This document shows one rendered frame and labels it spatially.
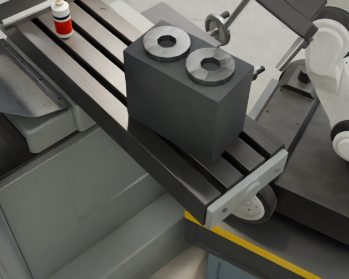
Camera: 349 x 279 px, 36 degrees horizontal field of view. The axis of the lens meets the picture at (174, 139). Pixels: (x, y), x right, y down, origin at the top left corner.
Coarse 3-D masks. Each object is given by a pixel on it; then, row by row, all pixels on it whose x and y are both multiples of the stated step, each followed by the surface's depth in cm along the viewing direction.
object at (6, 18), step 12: (0, 0) 129; (12, 0) 129; (24, 0) 132; (36, 0) 134; (48, 0) 136; (72, 0) 139; (0, 12) 129; (12, 12) 131; (24, 12) 133; (36, 12) 134; (0, 24) 131; (12, 24) 132
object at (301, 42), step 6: (294, 42) 85; (300, 42) 82; (306, 42) 82; (294, 48) 82; (300, 48) 82; (288, 54) 83; (294, 54) 82; (282, 60) 84; (288, 60) 83; (276, 66) 84; (282, 66) 83
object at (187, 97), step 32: (160, 32) 102; (128, 64) 102; (160, 64) 98; (192, 64) 96; (224, 64) 96; (128, 96) 110; (160, 96) 102; (192, 96) 96; (224, 96) 93; (160, 128) 110; (192, 128) 102; (224, 128) 102
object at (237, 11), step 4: (244, 0) 80; (248, 0) 80; (252, 0) 80; (240, 4) 81; (244, 4) 80; (248, 4) 80; (236, 8) 82; (240, 8) 80; (244, 8) 80; (236, 12) 81; (240, 12) 81; (232, 16) 81; (236, 16) 81; (228, 20) 81; (232, 20) 81; (224, 24) 82; (228, 24) 81; (232, 24) 81; (228, 28) 82
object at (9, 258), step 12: (0, 216) 131; (0, 228) 131; (0, 240) 133; (12, 240) 143; (0, 252) 135; (12, 252) 141; (0, 264) 137; (12, 264) 142; (24, 264) 155; (0, 276) 140; (12, 276) 145; (24, 276) 152
